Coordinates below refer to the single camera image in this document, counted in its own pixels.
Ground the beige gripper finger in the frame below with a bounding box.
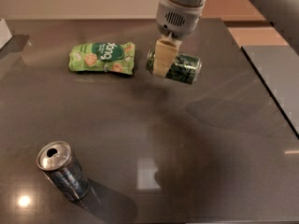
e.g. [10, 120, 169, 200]
[153, 39, 178, 77]

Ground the green soda can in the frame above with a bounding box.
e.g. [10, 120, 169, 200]
[147, 49, 202, 85]

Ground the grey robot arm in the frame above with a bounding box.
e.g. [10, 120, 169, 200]
[153, 0, 206, 77]

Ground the dark upright soda can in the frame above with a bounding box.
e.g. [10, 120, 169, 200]
[36, 141, 90, 202]

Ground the green snack bag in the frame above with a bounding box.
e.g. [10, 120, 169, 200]
[68, 42, 135, 75]

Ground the grey side table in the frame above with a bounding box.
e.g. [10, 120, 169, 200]
[241, 45, 299, 136]

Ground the white box at left edge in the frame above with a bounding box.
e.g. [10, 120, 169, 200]
[0, 19, 12, 49]

